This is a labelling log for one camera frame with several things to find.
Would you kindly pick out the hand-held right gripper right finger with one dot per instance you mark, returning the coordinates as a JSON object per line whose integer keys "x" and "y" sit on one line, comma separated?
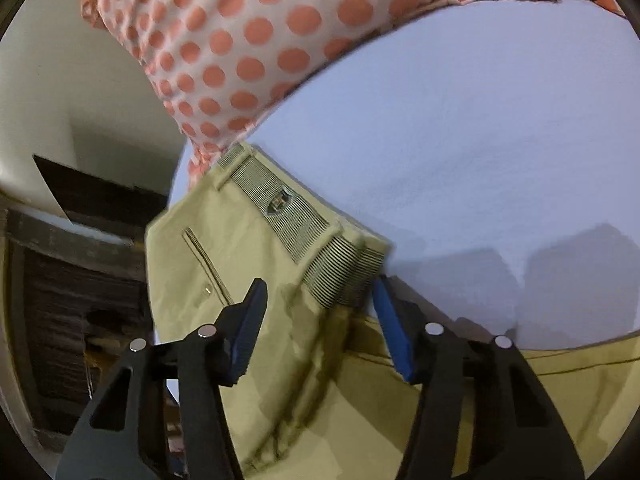
{"x": 395, "y": 330}

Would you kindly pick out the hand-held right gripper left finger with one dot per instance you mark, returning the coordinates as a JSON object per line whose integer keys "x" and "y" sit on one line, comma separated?
{"x": 246, "y": 330}

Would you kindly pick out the khaki pants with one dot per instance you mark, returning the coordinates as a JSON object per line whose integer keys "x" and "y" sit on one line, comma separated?
{"x": 280, "y": 360}

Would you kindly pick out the dark wooden furniture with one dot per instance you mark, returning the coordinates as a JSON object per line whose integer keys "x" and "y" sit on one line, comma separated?
{"x": 75, "y": 280}

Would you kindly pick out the pale blue bed sheet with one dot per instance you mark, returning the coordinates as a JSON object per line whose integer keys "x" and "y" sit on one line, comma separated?
{"x": 450, "y": 160}

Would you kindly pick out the orange polka dot pillow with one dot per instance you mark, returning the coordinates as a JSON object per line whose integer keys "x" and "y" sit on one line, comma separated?
{"x": 230, "y": 55}

